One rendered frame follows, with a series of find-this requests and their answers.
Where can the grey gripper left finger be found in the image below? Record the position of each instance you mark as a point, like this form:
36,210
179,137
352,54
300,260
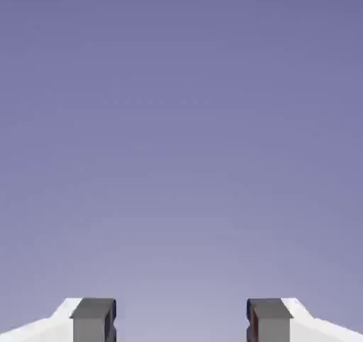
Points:
90,319

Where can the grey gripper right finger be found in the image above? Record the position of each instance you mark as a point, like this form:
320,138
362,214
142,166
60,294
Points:
272,319

